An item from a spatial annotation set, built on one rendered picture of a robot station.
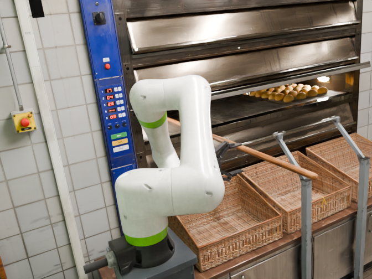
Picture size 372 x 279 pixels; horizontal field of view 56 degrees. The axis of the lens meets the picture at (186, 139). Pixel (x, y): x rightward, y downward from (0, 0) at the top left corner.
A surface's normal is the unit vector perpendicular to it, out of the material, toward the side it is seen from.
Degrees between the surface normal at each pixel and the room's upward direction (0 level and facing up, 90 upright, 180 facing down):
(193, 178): 36
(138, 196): 88
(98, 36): 90
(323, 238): 91
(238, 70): 70
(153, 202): 87
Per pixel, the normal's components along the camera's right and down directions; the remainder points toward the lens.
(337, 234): 0.46, 0.22
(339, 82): -0.88, 0.22
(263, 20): 0.40, -0.11
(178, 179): -0.09, -0.59
